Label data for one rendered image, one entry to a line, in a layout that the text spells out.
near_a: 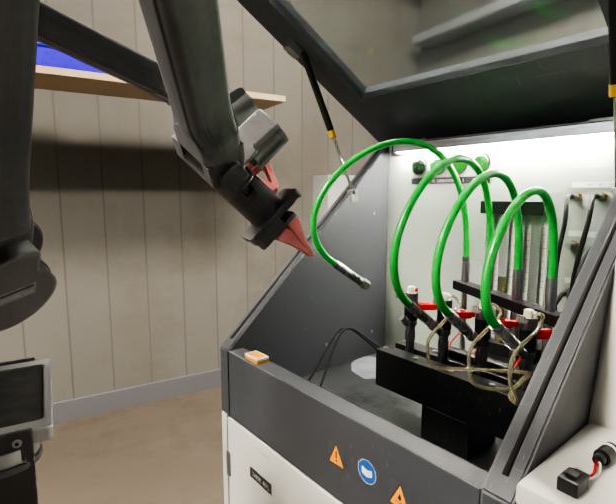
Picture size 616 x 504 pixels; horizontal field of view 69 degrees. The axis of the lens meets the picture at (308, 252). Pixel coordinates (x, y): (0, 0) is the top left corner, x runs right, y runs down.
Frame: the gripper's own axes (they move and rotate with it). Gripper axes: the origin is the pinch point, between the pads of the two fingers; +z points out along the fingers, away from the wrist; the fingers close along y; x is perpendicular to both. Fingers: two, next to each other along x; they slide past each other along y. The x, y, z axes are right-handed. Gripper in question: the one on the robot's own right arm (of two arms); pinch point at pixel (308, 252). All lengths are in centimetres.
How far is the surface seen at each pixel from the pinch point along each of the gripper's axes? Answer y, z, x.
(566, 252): 39, 45, 1
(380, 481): -19.5, 28.4, -12.1
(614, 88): 47, 13, -18
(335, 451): -21.6, 26.2, -2.6
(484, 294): 10.6, 18.1, -16.8
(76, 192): -32, -42, 217
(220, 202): 20, 22, 229
